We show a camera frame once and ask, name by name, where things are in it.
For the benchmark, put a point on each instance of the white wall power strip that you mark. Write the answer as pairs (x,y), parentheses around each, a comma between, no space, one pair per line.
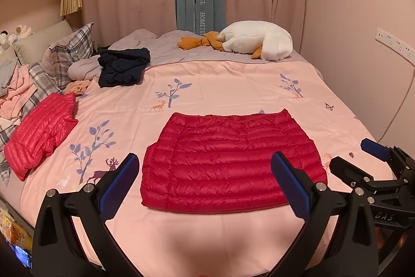
(395,41)

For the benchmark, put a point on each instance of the blue lit device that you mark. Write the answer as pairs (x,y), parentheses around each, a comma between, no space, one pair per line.
(22,256)

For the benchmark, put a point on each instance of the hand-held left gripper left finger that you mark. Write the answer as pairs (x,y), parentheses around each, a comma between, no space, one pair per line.
(118,186)

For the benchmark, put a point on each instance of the beige headboard cushion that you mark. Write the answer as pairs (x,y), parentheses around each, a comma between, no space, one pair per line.
(42,37)

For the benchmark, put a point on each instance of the pink-red folded down jacket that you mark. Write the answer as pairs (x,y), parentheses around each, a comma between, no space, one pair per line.
(39,131)

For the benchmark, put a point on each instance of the lilac bundled cloth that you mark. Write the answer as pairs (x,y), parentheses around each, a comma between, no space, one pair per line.
(82,67)

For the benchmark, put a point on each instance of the plaid pillow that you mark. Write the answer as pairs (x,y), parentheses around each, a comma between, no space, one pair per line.
(69,51)

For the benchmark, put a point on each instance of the pink printed blanket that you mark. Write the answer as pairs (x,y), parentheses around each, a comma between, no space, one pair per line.
(210,82)

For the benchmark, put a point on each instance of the orange small cloth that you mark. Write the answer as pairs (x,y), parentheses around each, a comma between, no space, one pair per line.
(77,86)

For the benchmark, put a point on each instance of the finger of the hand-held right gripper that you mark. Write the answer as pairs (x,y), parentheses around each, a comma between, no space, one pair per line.
(376,148)
(348,171)

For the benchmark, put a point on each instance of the small white plush toy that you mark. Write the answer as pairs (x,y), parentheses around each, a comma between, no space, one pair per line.
(19,32)

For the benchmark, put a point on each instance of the pink crumpled garment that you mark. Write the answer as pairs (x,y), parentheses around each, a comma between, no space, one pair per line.
(18,92)

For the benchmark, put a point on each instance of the grey garment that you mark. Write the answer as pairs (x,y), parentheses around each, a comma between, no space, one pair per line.
(6,75)

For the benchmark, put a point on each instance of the plaid bedding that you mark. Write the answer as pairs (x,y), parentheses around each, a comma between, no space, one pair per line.
(37,82)

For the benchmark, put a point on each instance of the red down jacket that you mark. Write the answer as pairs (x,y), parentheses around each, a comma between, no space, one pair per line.
(227,160)

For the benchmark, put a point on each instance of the yellow snack bag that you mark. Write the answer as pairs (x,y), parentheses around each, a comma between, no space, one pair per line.
(14,228)

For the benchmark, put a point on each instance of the white goose plush toy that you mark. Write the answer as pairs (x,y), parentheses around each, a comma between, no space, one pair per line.
(256,38)

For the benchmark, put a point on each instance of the grey bed sheet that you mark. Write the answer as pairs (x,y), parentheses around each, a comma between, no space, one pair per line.
(168,48)

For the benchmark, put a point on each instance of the navy crumpled garment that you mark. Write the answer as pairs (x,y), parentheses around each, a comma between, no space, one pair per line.
(123,67)

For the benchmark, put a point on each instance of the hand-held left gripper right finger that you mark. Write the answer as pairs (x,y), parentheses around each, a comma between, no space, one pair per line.
(290,184)

